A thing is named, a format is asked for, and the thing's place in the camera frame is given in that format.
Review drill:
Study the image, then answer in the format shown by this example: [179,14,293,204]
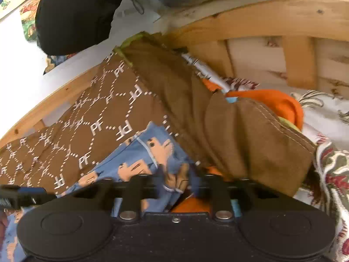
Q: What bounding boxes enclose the colourful floral wall poster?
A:
[20,2,70,75]

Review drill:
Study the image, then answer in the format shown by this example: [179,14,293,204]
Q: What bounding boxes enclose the blue printed pants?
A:
[0,121,198,262]

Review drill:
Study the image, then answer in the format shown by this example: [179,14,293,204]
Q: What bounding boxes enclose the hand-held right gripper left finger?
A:
[72,175,159,221]

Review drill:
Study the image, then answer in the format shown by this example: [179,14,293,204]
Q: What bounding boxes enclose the black jacket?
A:
[35,0,142,56]

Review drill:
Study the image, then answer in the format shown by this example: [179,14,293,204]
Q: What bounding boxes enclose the wooden bed frame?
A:
[0,0,349,148]

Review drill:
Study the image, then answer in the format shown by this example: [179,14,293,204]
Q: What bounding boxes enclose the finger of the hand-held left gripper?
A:
[0,185,56,210]

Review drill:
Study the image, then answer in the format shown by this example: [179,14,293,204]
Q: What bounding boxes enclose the white floral bed sheet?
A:
[182,52,349,262]

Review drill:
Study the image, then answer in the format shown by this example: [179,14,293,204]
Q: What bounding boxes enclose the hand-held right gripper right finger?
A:
[196,176,276,221]

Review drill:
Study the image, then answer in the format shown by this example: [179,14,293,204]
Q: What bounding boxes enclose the brown printed blanket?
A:
[0,31,318,205]

